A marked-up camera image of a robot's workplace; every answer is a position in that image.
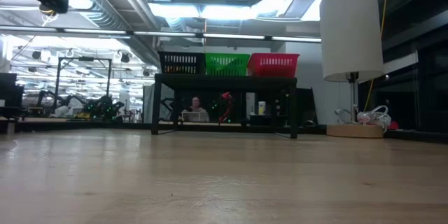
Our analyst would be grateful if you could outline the black plastic basket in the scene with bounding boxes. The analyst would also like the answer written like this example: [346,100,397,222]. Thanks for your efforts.
[157,51,207,76]

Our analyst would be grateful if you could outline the green plastic basket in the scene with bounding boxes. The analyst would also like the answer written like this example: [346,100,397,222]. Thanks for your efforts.
[204,52,251,77]

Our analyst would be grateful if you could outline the red plastic basket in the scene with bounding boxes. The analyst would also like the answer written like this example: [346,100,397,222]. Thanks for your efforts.
[247,52,300,78]

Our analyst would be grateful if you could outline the red background desk lamp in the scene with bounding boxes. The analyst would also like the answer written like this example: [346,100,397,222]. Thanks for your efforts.
[218,91,235,124]

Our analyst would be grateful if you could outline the black background monitor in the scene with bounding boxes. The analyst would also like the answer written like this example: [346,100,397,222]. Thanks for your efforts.
[0,73,24,117]

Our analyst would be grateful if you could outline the background robot arms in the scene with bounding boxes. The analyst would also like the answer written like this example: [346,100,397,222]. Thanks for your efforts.
[34,90,125,120]

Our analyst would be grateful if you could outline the long ceiling light bar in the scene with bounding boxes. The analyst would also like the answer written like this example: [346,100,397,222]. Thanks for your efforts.
[0,26,322,43]

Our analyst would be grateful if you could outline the person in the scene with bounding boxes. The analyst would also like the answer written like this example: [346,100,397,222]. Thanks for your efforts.
[181,96,211,123]

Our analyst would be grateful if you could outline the black mesh shelf riser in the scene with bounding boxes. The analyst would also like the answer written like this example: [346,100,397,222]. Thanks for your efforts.
[150,73,298,140]

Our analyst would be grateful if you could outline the metal lamp pole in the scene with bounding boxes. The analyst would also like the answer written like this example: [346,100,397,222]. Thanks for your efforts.
[349,71,361,125]

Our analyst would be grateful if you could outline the round wooden lamp base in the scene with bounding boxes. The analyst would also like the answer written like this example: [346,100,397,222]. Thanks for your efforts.
[326,122,385,139]

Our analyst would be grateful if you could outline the black ceiling cable reel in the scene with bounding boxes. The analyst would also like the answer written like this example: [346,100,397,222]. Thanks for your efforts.
[38,3,57,18]

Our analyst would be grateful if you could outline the black background gantry frame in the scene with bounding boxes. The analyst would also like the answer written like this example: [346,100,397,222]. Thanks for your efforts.
[53,57,113,113]

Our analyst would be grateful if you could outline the black table frame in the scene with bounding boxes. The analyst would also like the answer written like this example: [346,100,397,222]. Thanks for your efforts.
[0,117,448,144]

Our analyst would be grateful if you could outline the yellow extension cable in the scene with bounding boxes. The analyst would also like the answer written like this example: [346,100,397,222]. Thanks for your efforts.
[363,0,390,113]

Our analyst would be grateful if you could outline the white lamp cable bundle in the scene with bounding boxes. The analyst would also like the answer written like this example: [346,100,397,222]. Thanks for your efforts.
[356,104,392,130]

